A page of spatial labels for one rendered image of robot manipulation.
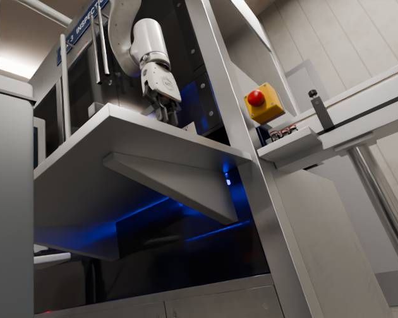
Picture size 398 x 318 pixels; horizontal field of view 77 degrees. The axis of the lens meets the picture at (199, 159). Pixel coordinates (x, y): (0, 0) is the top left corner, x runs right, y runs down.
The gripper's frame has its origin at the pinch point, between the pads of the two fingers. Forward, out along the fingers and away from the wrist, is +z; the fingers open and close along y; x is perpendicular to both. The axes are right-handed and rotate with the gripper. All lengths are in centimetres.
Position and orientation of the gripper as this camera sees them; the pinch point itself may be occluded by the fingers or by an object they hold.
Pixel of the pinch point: (167, 118)
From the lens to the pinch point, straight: 65.0
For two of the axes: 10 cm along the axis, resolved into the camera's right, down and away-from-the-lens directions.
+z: 2.4, 9.1, -3.5
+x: -7.6, 4.0, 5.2
